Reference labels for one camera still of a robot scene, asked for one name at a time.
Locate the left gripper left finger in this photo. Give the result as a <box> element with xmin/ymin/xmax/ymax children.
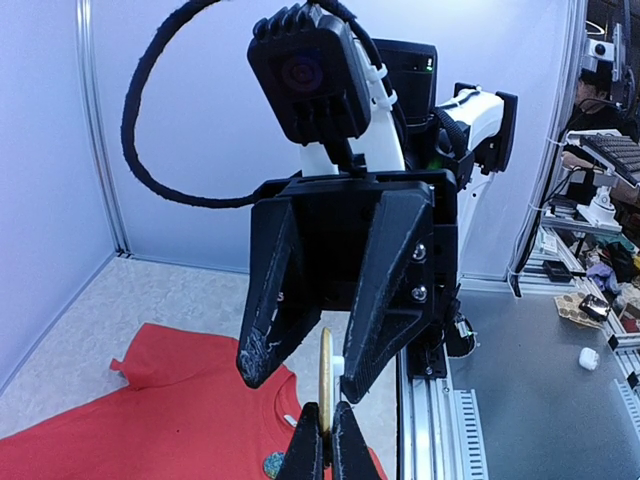
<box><xmin>276</xmin><ymin>402</ymin><xmax>324</xmax><ymax>480</ymax></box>

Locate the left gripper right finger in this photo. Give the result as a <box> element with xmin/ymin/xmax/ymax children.
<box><xmin>331</xmin><ymin>401</ymin><xmax>383</xmax><ymax>480</ymax></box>

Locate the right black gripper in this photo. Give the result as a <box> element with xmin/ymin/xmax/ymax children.
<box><xmin>236</xmin><ymin>170</ymin><xmax>457</xmax><ymax>403</ymax></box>

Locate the red t-shirt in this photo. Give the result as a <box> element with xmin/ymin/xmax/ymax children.
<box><xmin>0</xmin><ymin>322</ymin><xmax>384</xmax><ymax>480</ymax></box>

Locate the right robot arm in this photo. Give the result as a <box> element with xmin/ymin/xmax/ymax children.
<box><xmin>236</xmin><ymin>40</ymin><xmax>517</xmax><ymax>402</ymax></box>

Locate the green blue round brooch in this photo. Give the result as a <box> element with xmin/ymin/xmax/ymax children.
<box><xmin>263</xmin><ymin>451</ymin><xmax>285</xmax><ymax>480</ymax></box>

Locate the white collar label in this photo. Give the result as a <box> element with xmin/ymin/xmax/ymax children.
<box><xmin>283</xmin><ymin>414</ymin><xmax>297</xmax><ymax>428</ymax></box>

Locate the cluttered background workbench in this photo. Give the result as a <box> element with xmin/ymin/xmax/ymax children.
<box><xmin>522</xmin><ymin>1</ymin><xmax>639</xmax><ymax>355</ymax></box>

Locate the person in background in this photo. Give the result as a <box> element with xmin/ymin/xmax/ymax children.
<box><xmin>562</xmin><ymin>70</ymin><xmax>639</xmax><ymax>205</ymax></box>

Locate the front aluminium rail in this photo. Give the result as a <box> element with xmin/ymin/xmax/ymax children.
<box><xmin>396</xmin><ymin>345</ymin><xmax>639</xmax><ymax>479</ymax></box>

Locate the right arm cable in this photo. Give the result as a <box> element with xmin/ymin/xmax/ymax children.
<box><xmin>120</xmin><ymin>0</ymin><xmax>361</xmax><ymax>210</ymax></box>

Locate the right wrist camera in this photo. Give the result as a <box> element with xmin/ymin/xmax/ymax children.
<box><xmin>247</xmin><ymin>3</ymin><xmax>371</xmax><ymax>170</ymax></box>

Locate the right aluminium frame post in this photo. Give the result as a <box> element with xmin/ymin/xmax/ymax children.
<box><xmin>507</xmin><ymin>1</ymin><xmax>588</xmax><ymax>298</ymax></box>

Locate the aluminium frame post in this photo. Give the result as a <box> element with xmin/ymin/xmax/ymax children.
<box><xmin>507</xmin><ymin>1</ymin><xmax>588</xmax><ymax>298</ymax></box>
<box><xmin>75</xmin><ymin>0</ymin><xmax>132</xmax><ymax>258</ymax></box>

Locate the left aluminium frame post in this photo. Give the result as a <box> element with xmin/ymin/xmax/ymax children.
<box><xmin>75</xmin><ymin>0</ymin><xmax>132</xmax><ymax>258</ymax></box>

